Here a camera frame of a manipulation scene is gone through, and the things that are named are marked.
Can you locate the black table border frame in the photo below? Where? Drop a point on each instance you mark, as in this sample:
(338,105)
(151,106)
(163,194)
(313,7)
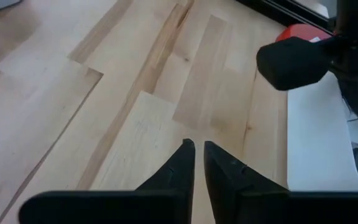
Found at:
(278,12)

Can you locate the white plastic bin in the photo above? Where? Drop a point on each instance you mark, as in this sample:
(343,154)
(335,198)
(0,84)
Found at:
(315,140)

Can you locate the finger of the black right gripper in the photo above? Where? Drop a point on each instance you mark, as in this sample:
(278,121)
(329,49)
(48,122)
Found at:
(291,63)

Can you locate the red tape roll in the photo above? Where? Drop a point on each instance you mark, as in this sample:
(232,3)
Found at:
(300,31)

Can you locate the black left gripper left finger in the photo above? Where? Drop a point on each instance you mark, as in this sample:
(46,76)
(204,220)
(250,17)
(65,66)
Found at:
(135,208)

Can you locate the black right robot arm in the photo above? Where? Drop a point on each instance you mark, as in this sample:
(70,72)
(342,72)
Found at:
(356,15)

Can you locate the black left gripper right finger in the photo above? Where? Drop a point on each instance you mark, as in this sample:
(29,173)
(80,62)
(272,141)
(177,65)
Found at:
(259,208)

